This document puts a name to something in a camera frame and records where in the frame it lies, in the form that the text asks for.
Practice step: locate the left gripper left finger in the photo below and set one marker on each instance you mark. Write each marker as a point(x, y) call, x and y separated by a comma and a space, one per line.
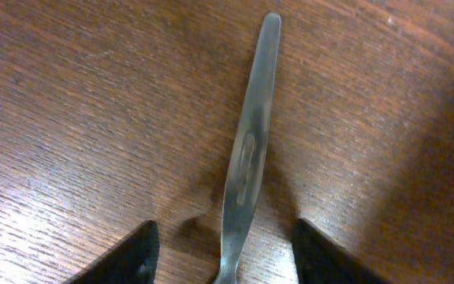
point(133, 260)

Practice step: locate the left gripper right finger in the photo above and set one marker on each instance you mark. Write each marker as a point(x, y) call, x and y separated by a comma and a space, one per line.
point(319, 260)

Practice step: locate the small silver teaspoon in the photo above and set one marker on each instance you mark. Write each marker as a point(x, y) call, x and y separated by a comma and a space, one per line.
point(246, 166)

